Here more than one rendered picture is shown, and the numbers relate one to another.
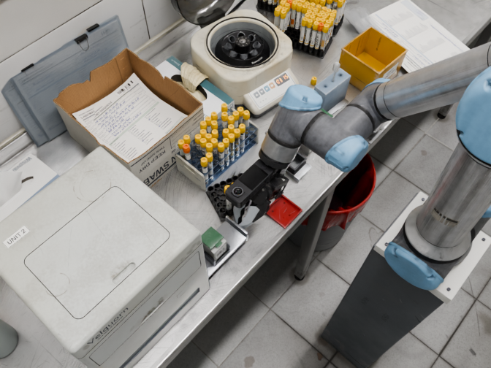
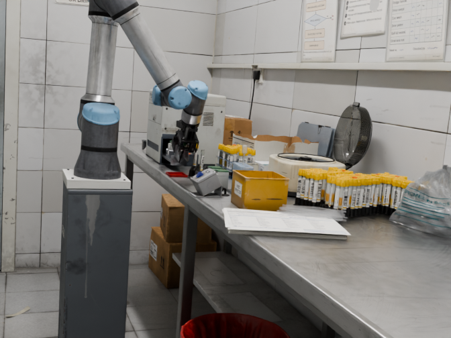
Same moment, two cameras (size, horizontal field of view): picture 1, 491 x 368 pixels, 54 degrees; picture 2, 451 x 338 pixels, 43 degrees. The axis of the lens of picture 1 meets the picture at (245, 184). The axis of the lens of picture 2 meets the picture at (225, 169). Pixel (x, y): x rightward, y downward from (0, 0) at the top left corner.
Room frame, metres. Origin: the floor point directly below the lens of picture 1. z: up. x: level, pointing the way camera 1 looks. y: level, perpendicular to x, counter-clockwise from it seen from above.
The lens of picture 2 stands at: (1.74, -1.87, 1.24)
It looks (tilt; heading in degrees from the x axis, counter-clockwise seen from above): 9 degrees down; 119
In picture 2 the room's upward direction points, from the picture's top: 4 degrees clockwise
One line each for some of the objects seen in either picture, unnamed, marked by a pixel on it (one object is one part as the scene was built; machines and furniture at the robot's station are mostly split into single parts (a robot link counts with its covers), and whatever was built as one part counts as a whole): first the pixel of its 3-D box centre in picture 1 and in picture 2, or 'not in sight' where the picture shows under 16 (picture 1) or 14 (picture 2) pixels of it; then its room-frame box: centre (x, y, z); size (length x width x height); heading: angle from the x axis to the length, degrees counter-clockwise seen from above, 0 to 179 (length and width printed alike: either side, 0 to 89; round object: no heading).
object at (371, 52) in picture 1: (370, 62); (258, 190); (1.02, -0.35, 0.93); 0.13 x 0.13 x 0.10; 45
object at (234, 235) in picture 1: (206, 257); (172, 155); (0.42, 0.08, 0.92); 0.21 x 0.07 x 0.05; 139
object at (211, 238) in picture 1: (212, 239); not in sight; (0.43, 0.07, 0.98); 0.05 x 0.04 x 0.01; 49
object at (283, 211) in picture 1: (283, 211); (176, 174); (0.56, -0.09, 0.88); 0.07 x 0.07 x 0.01; 49
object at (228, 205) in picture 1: (244, 180); (203, 159); (0.61, 0.00, 0.93); 0.17 x 0.09 x 0.11; 118
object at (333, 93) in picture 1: (329, 93); (241, 180); (0.90, -0.22, 0.92); 0.10 x 0.07 x 0.10; 134
